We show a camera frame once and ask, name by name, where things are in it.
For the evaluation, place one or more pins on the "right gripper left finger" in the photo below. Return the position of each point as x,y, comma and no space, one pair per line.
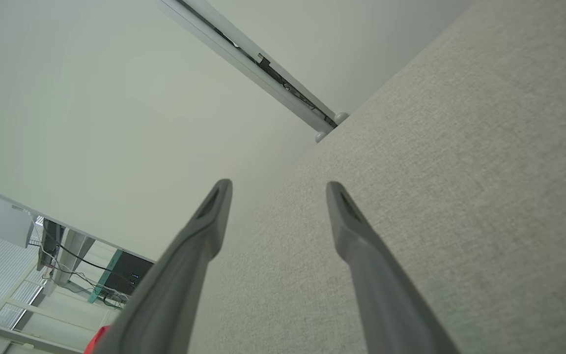
165,295

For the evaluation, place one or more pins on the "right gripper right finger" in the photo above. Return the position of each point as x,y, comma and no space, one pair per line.
386,295

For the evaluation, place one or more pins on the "red white jersey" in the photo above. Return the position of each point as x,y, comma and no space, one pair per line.
97,340

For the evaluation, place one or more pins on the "black computer tower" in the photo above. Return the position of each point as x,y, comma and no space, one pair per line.
126,273

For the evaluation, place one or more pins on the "teal metal leg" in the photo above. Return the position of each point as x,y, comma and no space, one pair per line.
103,275

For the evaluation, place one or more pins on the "white desk leg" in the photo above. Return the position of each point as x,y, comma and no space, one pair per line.
74,248

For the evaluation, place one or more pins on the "black hanging device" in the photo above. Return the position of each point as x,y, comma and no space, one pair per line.
49,241

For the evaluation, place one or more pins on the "white metal floor frame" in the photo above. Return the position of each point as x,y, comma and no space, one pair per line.
27,338

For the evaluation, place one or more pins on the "grey round post bumper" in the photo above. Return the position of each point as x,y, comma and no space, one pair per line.
321,136
341,117

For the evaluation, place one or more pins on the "grey metal partition post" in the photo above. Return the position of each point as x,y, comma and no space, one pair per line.
236,56

